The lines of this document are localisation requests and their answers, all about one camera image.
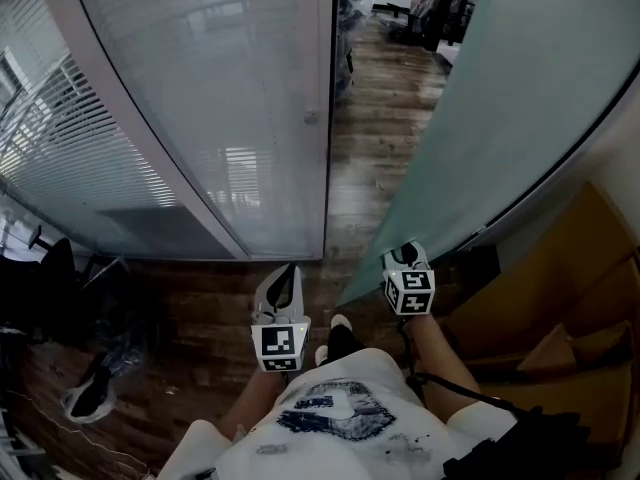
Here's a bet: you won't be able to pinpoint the dark wooden railing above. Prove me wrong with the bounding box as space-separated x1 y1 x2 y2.
414 0 485 57

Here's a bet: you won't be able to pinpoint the person's white printed T-shirt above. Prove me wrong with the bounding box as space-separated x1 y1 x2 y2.
157 347 519 480

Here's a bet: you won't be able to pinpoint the black part in plastic bag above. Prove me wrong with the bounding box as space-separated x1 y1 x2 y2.
59 364 117 425

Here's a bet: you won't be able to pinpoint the person's right forearm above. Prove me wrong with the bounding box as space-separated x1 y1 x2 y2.
404 312 484 427

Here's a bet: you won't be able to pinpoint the frosted glass door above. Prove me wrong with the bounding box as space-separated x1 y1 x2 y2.
338 0 640 310

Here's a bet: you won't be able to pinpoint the person's black trousers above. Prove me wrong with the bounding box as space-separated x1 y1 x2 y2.
326 323 367 368

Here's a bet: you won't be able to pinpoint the person's left forearm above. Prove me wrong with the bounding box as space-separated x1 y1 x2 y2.
215 367 296 443

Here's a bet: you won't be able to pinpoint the black bag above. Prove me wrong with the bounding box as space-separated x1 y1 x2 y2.
442 405 591 480

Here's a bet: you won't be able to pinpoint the white metal frame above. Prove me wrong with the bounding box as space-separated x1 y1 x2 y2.
0 402 59 480

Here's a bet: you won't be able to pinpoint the glass partition with blinds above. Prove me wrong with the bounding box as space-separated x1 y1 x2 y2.
0 0 241 262
0 180 119 262

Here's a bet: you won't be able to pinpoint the pile of flattened cardboard boxes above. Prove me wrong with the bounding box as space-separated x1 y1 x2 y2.
439 180 640 474

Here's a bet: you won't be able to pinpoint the thin white wire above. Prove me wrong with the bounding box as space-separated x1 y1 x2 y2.
8 389 151 475

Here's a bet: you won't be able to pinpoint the white-framed frosted glass panel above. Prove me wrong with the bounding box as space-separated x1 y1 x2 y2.
37 0 335 263

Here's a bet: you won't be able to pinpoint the black cable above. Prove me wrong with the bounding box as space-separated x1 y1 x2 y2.
397 317 521 414

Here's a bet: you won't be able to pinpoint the black plastic-wrapped bundle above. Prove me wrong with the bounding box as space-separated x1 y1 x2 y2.
334 0 376 97

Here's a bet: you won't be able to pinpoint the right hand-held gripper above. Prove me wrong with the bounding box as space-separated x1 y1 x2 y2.
382 240 436 316

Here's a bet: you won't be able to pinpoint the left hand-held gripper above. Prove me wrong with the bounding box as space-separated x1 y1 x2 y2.
249 263 313 374

